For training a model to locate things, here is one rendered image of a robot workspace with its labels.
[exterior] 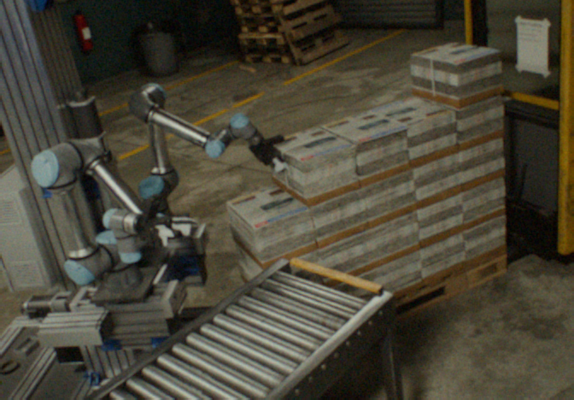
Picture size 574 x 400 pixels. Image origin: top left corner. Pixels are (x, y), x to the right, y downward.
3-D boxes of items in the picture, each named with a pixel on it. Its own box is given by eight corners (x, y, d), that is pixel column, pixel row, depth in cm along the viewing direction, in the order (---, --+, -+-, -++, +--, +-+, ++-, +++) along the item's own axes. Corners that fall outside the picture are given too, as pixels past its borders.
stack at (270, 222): (252, 337, 353) (223, 200, 320) (425, 262, 395) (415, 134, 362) (284, 376, 320) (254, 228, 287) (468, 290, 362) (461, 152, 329)
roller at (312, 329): (245, 303, 249) (244, 292, 248) (342, 343, 219) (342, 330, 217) (236, 309, 246) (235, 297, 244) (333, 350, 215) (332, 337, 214)
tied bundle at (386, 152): (321, 167, 340) (315, 126, 331) (368, 151, 351) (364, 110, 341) (360, 189, 308) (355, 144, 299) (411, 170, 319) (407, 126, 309)
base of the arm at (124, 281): (100, 294, 259) (93, 273, 255) (114, 273, 272) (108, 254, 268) (136, 292, 256) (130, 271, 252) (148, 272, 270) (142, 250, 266)
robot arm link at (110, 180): (80, 142, 249) (164, 237, 245) (57, 153, 241) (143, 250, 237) (90, 124, 241) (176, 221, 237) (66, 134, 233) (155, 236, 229)
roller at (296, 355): (221, 321, 241) (219, 309, 239) (319, 365, 210) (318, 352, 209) (211, 328, 238) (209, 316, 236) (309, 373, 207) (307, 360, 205)
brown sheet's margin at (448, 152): (370, 149, 351) (369, 142, 349) (414, 134, 360) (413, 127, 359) (411, 169, 318) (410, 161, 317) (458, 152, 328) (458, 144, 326)
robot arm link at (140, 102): (123, 94, 278) (225, 144, 277) (134, 86, 287) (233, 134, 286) (116, 116, 283) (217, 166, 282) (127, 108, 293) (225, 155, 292)
